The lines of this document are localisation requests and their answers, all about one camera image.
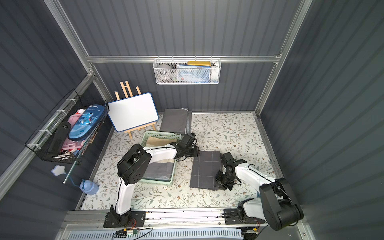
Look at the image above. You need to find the dark grey checked pillowcase back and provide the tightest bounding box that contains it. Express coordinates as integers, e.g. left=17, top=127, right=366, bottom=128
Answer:
left=190, top=151, right=223, bottom=191

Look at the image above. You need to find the blue shark pencil case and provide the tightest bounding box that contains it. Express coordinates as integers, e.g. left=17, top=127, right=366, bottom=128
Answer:
left=68, top=104, right=108, bottom=141

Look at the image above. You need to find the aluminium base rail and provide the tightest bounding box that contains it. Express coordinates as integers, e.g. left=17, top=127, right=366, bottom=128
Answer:
left=59, top=205, right=307, bottom=229

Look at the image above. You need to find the pink item in wire basket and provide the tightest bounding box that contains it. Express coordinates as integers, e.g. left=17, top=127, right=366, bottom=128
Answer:
left=61, top=109, right=85, bottom=154

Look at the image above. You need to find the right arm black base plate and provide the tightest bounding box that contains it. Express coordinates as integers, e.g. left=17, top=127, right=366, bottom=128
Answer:
left=222, top=209, right=266, bottom=225

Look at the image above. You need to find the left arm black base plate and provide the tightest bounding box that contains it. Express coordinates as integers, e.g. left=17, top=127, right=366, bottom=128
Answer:
left=103, top=211, right=146, bottom=229

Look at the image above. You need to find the plain grey pillowcase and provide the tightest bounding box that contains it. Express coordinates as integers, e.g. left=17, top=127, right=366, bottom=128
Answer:
left=160, top=108, right=189, bottom=134

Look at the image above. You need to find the blue packet in mesh basket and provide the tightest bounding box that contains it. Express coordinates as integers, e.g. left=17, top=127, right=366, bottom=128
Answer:
left=176, top=65, right=211, bottom=83

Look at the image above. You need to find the black wire wall basket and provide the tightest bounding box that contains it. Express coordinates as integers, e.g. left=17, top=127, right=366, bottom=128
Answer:
left=26, top=91, right=109, bottom=165

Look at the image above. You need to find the white flower-shaped hook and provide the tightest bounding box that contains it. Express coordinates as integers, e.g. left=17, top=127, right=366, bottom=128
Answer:
left=51, top=165, right=67, bottom=177

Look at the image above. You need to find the black object in wire basket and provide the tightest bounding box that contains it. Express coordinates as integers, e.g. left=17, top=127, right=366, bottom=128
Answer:
left=47, top=122, right=72, bottom=155

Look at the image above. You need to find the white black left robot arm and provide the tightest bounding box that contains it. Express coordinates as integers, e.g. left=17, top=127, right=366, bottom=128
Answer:
left=111, top=133, right=200, bottom=217

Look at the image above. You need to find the beige and grey pillowcase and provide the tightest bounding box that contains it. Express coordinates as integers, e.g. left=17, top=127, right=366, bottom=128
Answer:
left=144, top=136, right=178, bottom=182

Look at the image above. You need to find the mint green plastic basket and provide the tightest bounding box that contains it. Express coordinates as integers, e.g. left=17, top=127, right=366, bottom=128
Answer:
left=140, top=131, right=182, bottom=185

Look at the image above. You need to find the white tape roll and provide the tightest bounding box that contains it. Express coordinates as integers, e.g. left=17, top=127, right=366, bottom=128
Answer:
left=154, top=64, right=173, bottom=82

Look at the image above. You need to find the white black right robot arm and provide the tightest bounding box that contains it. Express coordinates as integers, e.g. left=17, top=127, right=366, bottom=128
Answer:
left=216, top=153, right=304, bottom=231

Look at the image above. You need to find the white mesh hanging basket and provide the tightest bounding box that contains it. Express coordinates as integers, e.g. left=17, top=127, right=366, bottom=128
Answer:
left=153, top=60, right=222, bottom=85

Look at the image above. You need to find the white board on easel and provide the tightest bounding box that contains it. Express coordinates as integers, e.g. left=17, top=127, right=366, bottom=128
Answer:
left=108, top=93, right=159, bottom=132

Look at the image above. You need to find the yellow item in mesh basket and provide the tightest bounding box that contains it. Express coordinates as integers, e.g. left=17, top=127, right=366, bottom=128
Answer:
left=187, top=61, right=212, bottom=67

